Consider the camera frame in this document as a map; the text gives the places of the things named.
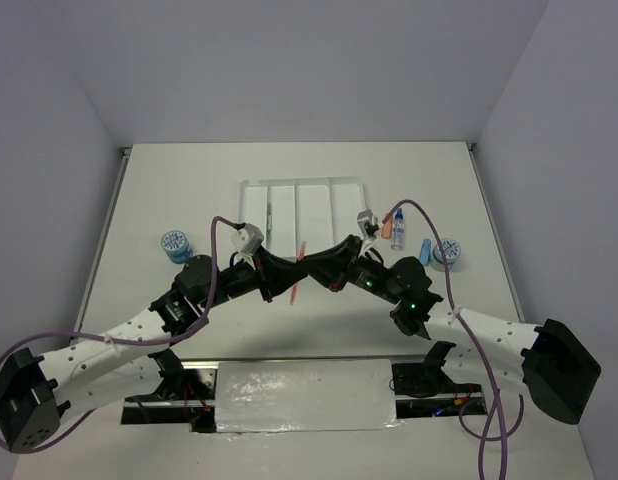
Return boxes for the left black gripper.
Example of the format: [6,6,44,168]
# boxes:
[199,243,307,309]

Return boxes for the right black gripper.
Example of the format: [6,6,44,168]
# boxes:
[296,234,403,304]

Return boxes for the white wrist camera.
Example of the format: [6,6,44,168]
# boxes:
[231,223,264,257]
[357,209,381,255]

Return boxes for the blue eraser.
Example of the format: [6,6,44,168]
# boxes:
[419,238,432,266]

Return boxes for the clear blue-capped bottle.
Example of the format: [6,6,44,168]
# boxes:
[391,207,405,250]

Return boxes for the orange pen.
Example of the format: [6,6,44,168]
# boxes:
[289,239,307,306]

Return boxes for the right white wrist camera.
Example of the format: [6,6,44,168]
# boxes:
[357,209,381,255]

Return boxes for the purple cable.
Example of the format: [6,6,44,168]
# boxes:
[0,215,245,449]
[383,199,525,480]

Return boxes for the green white pen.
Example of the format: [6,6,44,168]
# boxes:
[266,202,273,236]

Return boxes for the blue tape roll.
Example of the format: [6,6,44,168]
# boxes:
[430,238,462,271]
[160,230,193,264]

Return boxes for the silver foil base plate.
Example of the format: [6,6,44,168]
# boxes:
[215,359,398,433]

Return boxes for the left blue tape roll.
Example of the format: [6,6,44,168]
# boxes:
[160,230,193,264]

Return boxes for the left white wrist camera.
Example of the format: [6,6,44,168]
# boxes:
[231,223,264,257]

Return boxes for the orange eraser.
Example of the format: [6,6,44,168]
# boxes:
[381,214,393,240]

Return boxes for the right blue tape roll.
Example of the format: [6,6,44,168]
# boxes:
[430,238,462,271]

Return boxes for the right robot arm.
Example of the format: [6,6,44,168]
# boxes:
[299,235,601,425]

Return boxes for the white divided organizer tray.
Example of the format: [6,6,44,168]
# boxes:
[239,176,367,260]

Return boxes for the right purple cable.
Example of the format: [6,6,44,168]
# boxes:
[383,199,525,480]

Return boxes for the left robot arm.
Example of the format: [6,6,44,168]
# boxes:
[0,250,306,454]

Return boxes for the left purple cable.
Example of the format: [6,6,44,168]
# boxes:
[0,215,245,449]

